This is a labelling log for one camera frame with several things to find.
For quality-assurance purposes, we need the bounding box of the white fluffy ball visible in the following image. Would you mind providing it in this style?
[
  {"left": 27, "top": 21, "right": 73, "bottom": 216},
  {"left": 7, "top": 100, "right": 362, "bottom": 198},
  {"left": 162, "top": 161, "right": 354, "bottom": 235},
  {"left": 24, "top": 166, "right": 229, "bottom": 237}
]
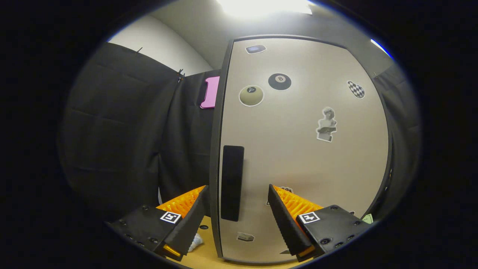
[{"left": 187, "top": 234, "right": 205, "bottom": 253}]

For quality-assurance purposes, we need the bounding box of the grey cabinet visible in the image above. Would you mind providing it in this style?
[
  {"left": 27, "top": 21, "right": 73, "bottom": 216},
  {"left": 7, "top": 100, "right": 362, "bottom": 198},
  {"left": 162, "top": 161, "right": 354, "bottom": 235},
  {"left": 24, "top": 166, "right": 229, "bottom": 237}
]
[{"left": 209, "top": 34, "right": 393, "bottom": 265}]

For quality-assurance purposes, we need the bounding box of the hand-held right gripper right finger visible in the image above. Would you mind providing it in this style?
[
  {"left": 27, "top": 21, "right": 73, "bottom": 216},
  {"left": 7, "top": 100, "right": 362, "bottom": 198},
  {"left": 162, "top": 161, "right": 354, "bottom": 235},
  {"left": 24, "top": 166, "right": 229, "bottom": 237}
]
[{"left": 268, "top": 183, "right": 375, "bottom": 262}]

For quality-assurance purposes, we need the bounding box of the black door handle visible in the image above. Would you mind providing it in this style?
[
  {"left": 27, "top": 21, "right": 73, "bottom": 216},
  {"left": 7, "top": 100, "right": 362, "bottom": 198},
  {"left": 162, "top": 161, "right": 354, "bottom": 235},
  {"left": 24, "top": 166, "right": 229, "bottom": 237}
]
[{"left": 220, "top": 145, "right": 245, "bottom": 222}]

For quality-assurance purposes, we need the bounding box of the black backdrop cloth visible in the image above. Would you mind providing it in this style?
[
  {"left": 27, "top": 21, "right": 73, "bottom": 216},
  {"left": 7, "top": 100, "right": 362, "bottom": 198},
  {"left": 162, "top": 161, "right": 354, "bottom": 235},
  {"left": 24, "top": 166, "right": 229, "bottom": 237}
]
[{"left": 58, "top": 42, "right": 422, "bottom": 221}]

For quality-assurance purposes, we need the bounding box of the small ceiling light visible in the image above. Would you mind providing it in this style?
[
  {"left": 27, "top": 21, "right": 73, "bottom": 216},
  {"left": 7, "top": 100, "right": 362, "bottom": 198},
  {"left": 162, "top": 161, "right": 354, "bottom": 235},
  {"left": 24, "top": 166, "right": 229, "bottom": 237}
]
[{"left": 370, "top": 38, "right": 392, "bottom": 58}]

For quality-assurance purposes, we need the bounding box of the large ceiling light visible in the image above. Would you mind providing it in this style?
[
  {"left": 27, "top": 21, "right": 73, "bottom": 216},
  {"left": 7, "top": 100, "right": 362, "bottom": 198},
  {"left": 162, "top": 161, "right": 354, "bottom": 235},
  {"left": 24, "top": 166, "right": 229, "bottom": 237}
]
[{"left": 217, "top": 0, "right": 312, "bottom": 17}]

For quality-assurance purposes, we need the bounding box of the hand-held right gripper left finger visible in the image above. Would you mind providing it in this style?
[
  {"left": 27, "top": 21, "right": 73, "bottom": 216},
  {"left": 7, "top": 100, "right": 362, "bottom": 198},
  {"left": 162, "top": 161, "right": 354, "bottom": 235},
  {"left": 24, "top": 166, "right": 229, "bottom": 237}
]
[{"left": 106, "top": 185, "right": 211, "bottom": 262}]

